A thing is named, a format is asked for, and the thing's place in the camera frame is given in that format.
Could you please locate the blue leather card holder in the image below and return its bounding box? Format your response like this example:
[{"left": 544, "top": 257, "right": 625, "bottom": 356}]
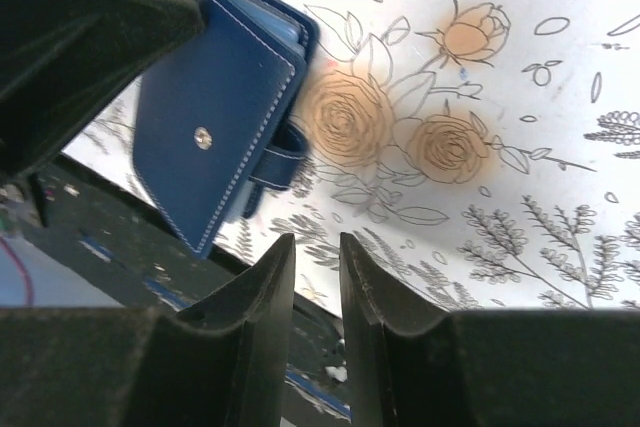
[{"left": 132, "top": 0, "right": 319, "bottom": 258}]

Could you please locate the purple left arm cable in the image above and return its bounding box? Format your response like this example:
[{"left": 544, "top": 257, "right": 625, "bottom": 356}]
[{"left": 0, "top": 234, "right": 36, "bottom": 308}]

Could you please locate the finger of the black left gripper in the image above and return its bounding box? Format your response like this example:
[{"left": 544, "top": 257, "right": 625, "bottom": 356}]
[{"left": 1, "top": 0, "right": 204, "bottom": 177}]

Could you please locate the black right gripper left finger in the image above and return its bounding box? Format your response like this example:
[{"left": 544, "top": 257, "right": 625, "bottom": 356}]
[{"left": 1, "top": 234, "right": 296, "bottom": 426}]

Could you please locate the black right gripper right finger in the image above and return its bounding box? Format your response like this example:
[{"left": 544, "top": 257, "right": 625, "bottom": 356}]
[{"left": 339, "top": 233, "right": 639, "bottom": 426}]

